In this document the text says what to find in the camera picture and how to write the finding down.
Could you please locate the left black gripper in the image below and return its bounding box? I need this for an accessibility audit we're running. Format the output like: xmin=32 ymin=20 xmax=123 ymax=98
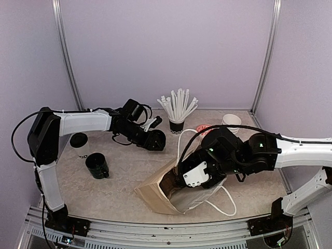
xmin=118 ymin=121 xmax=164 ymax=150

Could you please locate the brown paper bag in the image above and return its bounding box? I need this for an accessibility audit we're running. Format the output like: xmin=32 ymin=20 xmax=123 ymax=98
xmin=133 ymin=128 xmax=238 ymax=217

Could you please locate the white paper cup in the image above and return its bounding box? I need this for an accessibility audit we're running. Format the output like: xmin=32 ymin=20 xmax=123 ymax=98
xmin=74 ymin=144 xmax=91 ymax=159

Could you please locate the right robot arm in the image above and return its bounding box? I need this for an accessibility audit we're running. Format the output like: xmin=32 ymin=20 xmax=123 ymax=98
xmin=175 ymin=124 xmax=331 ymax=230

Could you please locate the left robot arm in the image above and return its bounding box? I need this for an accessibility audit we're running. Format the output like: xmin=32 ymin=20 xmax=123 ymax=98
xmin=15 ymin=99 xmax=166 ymax=231

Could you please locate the black cup holding straws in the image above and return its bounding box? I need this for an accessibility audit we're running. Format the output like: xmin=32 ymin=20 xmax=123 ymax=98
xmin=169 ymin=119 xmax=185 ymax=135

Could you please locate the bundle of wrapped white straws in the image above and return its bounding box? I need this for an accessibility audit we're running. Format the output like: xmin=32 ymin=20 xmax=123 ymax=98
xmin=157 ymin=88 xmax=199 ymax=122

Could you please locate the red patterned bowl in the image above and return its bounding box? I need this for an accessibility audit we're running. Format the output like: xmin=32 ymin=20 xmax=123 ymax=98
xmin=196 ymin=124 xmax=211 ymax=137

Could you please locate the stack of white paper cups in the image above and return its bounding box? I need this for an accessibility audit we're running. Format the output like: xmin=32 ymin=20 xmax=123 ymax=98
xmin=222 ymin=114 xmax=242 ymax=134

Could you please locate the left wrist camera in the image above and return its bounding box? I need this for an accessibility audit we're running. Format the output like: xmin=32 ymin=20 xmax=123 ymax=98
xmin=141 ymin=116 xmax=162 ymax=132

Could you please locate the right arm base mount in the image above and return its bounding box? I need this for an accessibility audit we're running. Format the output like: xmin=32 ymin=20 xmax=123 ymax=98
xmin=247 ymin=214 xmax=293 ymax=236

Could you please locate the aluminium front rail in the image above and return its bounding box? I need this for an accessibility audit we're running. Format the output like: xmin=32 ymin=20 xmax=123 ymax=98
xmin=20 ymin=204 xmax=320 ymax=249

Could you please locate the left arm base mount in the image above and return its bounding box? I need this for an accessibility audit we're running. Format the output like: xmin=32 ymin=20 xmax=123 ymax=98
xmin=45 ymin=216 xmax=91 ymax=237

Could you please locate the left aluminium post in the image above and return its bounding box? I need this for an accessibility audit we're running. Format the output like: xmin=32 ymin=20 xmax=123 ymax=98
xmin=51 ymin=0 xmax=84 ymax=110

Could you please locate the aluminium post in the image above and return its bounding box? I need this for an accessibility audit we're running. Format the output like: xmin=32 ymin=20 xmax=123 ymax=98
xmin=51 ymin=0 xmax=84 ymax=110
xmin=251 ymin=0 xmax=282 ymax=116

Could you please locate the right aluminium post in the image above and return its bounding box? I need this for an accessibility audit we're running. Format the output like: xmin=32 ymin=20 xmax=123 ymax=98
xmin=251 ymin=0 xmax=282 ymax=116

